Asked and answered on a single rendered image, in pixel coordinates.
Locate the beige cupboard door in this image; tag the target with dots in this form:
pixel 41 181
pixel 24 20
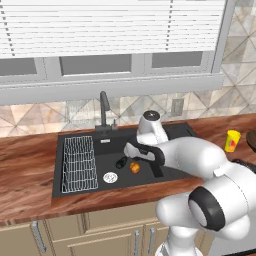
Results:
pixel 16 241
pixel 100 241
pixel 158 238

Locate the beige false drawer front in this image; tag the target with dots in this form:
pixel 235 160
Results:
pixel 120 215

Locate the yellow cup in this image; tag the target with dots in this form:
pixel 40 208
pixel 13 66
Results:
pixel 232 141

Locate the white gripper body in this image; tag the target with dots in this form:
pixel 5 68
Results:
pixel 131 151

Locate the dark brown bowl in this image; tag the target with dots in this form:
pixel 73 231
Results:
pixel 252 138

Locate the grey wall socket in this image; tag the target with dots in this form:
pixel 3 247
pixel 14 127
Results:
pixel 177 107

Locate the white window blind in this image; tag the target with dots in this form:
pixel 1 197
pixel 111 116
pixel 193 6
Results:
pixel 110 26

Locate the orange peach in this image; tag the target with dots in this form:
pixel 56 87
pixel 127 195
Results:
pixel 135 167

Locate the dark purple eggplant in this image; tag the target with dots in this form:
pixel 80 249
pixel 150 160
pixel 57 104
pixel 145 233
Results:
pixel 121 162

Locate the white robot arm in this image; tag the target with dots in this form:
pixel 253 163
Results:
pixel 203 160

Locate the black sink tap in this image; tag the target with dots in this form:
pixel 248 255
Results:
pixel 104 106

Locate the grey window frame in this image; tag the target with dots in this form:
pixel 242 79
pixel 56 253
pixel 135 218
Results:
pixel 110 86

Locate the black kitchen sink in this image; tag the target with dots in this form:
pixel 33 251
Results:
pixel 100 153

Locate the silver sink drain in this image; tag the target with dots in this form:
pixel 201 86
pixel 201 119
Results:
pixel 110 177

